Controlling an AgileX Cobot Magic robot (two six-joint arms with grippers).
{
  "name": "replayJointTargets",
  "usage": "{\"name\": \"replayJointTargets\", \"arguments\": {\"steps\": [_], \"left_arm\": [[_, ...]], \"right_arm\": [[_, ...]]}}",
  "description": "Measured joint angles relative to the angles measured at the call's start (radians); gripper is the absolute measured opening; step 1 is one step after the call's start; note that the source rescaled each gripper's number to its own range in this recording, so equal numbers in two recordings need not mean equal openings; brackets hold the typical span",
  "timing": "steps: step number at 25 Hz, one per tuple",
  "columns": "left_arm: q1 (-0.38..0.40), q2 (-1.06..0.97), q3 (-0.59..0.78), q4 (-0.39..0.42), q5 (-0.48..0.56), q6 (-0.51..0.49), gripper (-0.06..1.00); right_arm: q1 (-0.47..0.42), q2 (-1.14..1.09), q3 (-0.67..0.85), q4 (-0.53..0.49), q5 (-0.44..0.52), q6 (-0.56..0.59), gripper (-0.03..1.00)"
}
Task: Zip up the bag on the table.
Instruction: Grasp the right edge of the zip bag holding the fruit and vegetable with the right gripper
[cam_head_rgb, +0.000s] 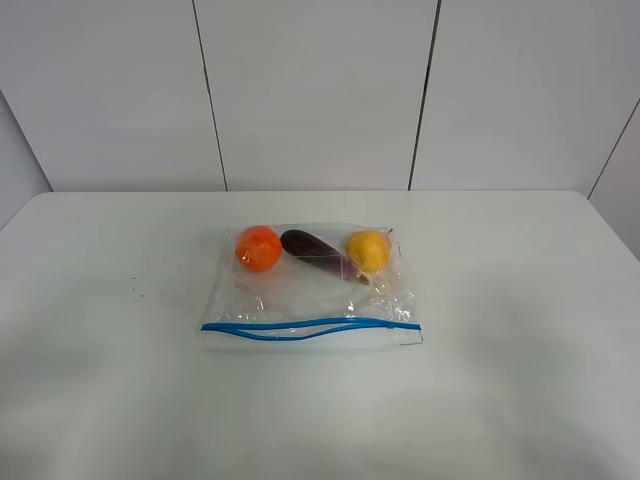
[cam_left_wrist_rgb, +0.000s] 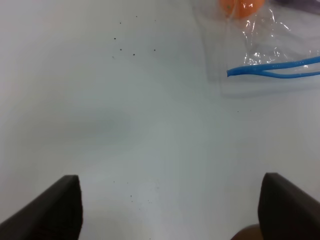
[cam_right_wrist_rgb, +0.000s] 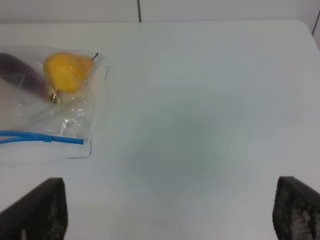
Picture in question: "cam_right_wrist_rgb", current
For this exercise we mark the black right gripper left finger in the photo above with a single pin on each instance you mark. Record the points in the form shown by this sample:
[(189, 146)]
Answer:
[(42, 214)]

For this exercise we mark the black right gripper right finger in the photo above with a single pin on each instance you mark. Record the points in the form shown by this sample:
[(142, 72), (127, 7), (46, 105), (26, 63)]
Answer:
[(296, 210)]

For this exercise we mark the clear blue-zip file bag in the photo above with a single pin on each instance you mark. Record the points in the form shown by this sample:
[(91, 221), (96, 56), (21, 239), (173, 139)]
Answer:
[(35, 130)]

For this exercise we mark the yellow toy pear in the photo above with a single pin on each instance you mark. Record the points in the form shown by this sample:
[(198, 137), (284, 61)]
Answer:
[(67, 72)]

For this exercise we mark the purple toy eggplant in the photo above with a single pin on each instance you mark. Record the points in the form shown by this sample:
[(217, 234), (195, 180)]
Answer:
[(18, 73)]

